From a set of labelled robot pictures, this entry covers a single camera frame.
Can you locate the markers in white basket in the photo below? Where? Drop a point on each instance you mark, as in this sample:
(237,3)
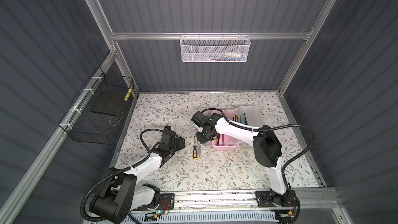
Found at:
(228,56)

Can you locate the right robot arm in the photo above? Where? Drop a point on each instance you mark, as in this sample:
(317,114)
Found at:
(267,148)

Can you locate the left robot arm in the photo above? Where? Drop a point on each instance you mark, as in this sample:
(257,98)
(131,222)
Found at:
(116,194)

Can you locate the black plate in basket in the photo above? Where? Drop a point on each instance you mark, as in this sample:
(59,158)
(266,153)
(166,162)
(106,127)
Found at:
(109,103)

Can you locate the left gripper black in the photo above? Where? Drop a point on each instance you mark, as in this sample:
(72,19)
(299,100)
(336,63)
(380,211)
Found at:
(180,142)

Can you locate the pink plastic tool box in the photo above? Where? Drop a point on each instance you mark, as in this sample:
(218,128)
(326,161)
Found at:
(236,134)

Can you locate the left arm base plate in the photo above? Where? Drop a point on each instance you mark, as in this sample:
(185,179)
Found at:
(164,203)

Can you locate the teal utility knife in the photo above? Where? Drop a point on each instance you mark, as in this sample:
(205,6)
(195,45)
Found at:
(244,119)

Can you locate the yellow marker in black basket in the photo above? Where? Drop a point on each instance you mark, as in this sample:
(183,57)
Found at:
(126,98)

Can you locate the aluminium front rail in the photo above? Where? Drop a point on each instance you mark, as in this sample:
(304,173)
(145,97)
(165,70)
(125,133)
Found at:
(245,199)

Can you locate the black wire basket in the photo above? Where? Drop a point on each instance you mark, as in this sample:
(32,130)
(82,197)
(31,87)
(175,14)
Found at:
(98,115)

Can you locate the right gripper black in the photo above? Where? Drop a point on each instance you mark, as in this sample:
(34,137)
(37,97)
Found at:
(200,140)

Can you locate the white wire mesh basket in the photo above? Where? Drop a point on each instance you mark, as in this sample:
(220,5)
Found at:
(194,49)

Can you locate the yellow black utility knife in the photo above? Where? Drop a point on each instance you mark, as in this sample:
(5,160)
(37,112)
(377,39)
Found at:
(236,118)

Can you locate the small yellow black screwdriver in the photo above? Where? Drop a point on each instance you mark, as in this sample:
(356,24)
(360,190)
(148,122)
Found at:
(195,149)

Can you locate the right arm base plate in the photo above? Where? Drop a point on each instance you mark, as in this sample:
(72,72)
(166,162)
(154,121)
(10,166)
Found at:
(269,198)

